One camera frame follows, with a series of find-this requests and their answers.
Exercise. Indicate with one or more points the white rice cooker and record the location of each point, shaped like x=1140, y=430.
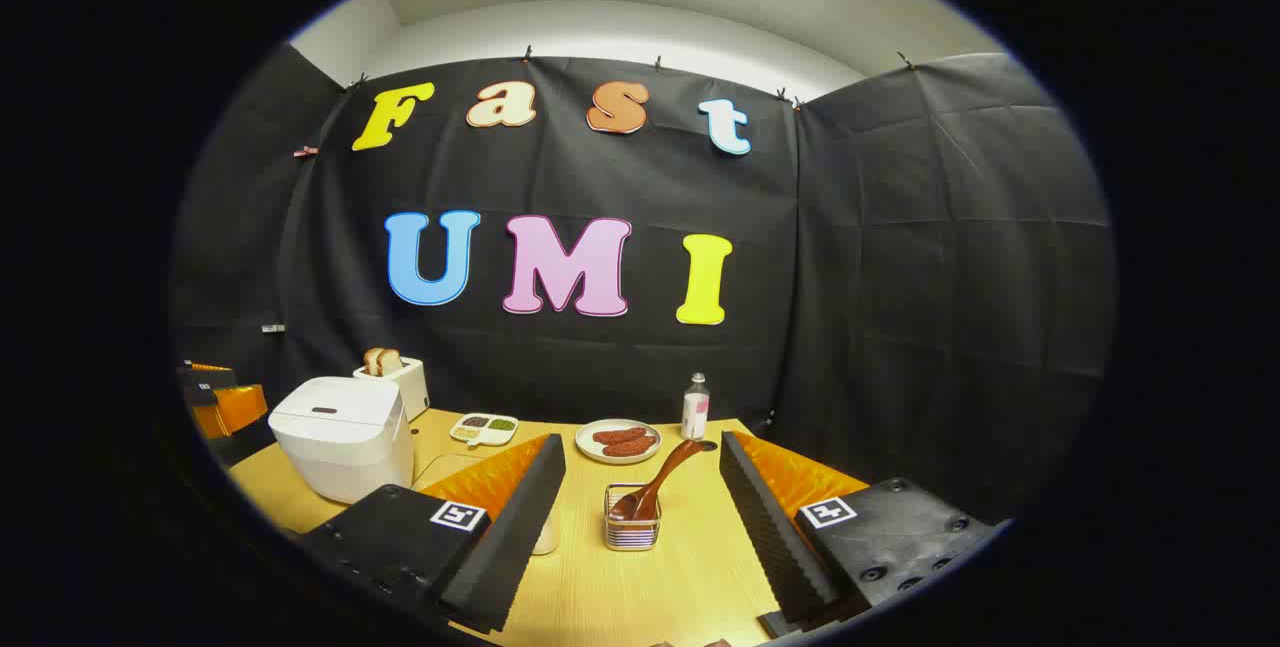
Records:
x=340, y=447

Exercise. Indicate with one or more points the black backdrop cloth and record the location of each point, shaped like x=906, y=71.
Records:
x=850, y=327

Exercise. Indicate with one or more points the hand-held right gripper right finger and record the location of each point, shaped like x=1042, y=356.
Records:
x=775, y=537

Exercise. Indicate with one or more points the white divided grain dish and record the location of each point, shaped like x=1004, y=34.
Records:
x=484, y=429

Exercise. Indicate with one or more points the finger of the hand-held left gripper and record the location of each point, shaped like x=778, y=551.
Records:
x=205, y=382
x=235, y=412

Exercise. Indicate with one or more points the toasted bread slice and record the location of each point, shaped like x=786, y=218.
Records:
x=371, y=362
x=391, y=360

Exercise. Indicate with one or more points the white toaster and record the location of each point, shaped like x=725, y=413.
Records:
x=412, y=389

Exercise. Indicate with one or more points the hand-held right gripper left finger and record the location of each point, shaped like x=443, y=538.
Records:
x=510, y=527

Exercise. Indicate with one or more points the red-brown meat piece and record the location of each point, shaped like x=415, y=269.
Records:
x=630, y=447
x=618, y=435

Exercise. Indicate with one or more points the clear bottle with pink label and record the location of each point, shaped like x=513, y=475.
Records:
x=695, y=412

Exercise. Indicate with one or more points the round white plate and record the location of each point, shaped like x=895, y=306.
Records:
x=590, y=449

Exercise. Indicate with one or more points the clear plastic container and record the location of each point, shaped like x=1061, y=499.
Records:
x=546, y=535

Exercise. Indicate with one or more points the brown wooden spoon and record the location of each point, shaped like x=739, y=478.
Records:
x=665, y=477

